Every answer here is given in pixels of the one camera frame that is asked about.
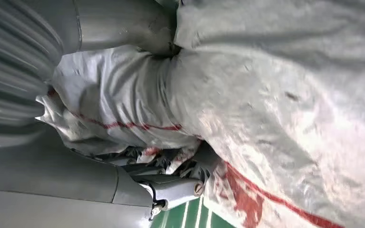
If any green conveyor belt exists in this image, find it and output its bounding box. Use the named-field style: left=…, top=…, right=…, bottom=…
left=149, top=195, right=237, bottom=228

